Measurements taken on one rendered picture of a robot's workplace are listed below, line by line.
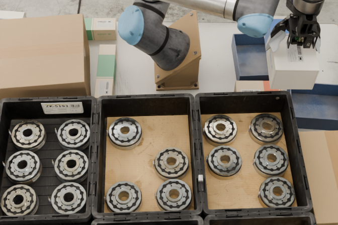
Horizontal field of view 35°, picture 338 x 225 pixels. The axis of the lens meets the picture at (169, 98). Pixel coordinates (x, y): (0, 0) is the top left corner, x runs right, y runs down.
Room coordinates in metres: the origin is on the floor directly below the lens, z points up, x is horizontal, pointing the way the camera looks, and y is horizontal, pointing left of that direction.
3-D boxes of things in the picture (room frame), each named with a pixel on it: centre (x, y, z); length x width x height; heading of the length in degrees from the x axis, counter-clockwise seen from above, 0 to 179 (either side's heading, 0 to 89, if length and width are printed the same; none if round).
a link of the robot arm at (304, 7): (0.98, -0.35, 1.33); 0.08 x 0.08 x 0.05
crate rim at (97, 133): (0.76, 0.06, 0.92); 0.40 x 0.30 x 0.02; 2
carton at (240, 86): (1.07, -0.31, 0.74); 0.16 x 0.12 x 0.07; 90
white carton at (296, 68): (1.00, -0.35, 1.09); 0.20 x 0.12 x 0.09; 0
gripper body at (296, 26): (0.97, -0.35, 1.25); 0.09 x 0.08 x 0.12; 0
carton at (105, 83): (1.18, 0.23, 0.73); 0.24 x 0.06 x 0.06; 0
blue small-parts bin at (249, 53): (1.26, -0.32, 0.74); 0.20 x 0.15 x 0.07; 3
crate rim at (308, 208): (0.77, -0.24, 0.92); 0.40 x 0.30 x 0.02; 2
